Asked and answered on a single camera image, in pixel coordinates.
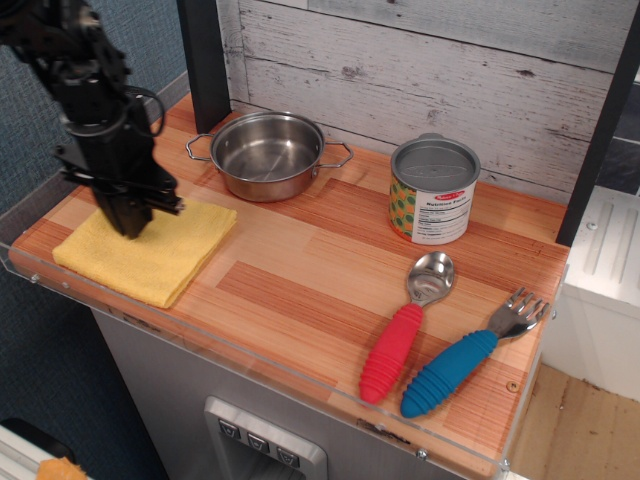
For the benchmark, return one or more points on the stainless steel pot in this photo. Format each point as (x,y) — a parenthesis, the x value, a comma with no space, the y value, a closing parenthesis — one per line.
(269,157)

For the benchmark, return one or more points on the black left frame post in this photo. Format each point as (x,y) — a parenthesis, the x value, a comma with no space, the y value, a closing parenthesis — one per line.
(204,54)

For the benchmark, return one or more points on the black right frame post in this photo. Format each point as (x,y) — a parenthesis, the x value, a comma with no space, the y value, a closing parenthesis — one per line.
(606,125)

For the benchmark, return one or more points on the red handled spoon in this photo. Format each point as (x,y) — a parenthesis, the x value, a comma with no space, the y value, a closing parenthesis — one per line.
(429,280)

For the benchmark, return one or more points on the toy food can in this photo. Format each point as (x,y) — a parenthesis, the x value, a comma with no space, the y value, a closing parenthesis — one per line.
(432,186)

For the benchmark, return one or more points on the blue handled fork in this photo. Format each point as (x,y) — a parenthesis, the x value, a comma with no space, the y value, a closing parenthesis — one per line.
(437,380)

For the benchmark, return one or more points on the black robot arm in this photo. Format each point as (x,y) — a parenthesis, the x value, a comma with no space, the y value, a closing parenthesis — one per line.
(65,45)

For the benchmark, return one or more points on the yellow cloth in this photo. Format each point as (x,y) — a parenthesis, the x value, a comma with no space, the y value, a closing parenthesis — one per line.
(157,266)

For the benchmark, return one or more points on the black frame post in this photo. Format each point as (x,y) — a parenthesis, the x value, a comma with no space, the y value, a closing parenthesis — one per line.
(606,125)
(204,54)

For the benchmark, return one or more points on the white toy cabinet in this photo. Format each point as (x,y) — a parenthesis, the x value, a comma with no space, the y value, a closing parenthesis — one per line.
(594,335)

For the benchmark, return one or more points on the grey toy fridge cabinet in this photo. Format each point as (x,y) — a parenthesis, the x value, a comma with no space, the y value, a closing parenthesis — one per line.
(210,422)

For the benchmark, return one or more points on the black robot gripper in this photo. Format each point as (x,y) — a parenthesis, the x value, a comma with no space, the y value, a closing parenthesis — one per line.
(119,158)

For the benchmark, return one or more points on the clear acrylic guard rail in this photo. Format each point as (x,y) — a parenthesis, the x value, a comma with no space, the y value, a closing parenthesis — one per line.
(289,303)

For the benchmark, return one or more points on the orange cloth at corner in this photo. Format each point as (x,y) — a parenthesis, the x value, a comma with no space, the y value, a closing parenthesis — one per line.
(60,469)

